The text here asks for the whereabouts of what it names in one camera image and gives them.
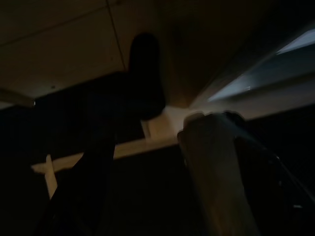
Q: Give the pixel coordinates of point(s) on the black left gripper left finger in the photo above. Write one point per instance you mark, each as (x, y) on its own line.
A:
(81, 196)

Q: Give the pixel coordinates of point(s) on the black robot foot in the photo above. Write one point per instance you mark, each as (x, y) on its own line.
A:
(145, 73)

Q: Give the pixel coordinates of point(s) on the black floor mat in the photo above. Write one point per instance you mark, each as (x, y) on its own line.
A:
(147, 191)

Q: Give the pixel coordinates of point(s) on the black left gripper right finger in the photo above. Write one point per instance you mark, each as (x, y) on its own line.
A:
(216, 172)

